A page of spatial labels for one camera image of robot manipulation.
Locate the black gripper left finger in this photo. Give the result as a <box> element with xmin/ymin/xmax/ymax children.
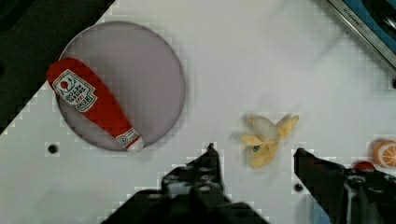
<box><xmin>102</xmin><ymin>144</ymin><xmax>268</xmax><ymax>224</ymax></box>

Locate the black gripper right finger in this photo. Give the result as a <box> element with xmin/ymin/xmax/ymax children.
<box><xmin>293</xmin><ymin>147</ymin><xmax>396</xmax><ymax>224</ymax></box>

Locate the yellow peeled toy banana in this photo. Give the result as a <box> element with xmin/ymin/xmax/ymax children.
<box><xmin>240</xmin><ymin>115</ymin><xmax>300</xmax><ymax>169</ymax></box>

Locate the blue bowl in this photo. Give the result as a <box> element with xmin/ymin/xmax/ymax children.
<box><xmin>311</xmin><ymin>201</ymin><xmax>331</xmax><ymax>224</ymax></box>

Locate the orange slice toy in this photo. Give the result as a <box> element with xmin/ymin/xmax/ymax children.
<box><xmin>373</xmin><ymin>140</ymin><xmax>396</xmax><ymax>169</ymax></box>

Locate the grey round plate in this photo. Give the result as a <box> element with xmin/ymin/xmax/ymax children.
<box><xmin>61</xmin><ymin>21</ymin><xmax>187</xmax><ymax>148</ymax></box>

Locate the red ketchup bottle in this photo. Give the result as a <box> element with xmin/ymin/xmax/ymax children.
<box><xmin>46</xmin><ymin>57</ymin><xmax>145</xmax><ymax>151</ymax></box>

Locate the silver black toaster oven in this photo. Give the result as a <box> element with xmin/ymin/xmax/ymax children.
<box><xmin>324</xmin><ymin>0</ymin><xmax>396</xmax><ymax>69</ymax></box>

